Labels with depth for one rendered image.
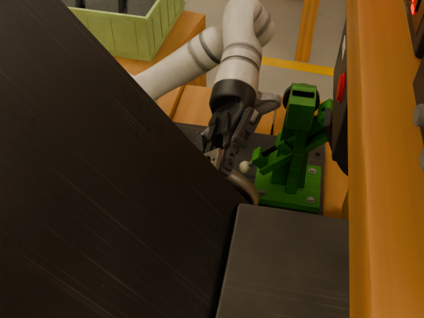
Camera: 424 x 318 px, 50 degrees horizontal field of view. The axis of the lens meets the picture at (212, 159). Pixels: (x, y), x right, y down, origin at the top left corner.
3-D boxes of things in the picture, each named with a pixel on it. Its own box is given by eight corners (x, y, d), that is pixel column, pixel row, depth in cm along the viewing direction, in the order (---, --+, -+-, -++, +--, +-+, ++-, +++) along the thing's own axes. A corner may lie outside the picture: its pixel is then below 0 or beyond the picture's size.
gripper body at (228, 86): (202, 87, 78) (190, 133, 74) (236, 68, 72) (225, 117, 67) (233, 109, 82) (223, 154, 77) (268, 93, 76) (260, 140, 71)
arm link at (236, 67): (283, 106, 77) (288, 78, 80) (236, 70, 71) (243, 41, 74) (245, 123, 84) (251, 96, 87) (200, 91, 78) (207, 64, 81)
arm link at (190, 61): (188, 25, 84) (206, 29, 92) (90, 97, 96) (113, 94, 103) (211, 69, 84) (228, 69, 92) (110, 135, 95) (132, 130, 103)
